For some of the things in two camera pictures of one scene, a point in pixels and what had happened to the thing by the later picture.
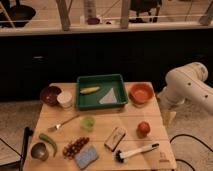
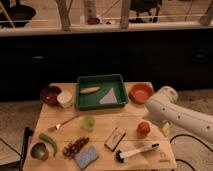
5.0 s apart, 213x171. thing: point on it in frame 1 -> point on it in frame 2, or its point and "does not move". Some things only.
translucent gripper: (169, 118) -> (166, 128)
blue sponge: (86, 157) does not move
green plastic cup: (88, 123) does not move
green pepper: (50, 140) does not move
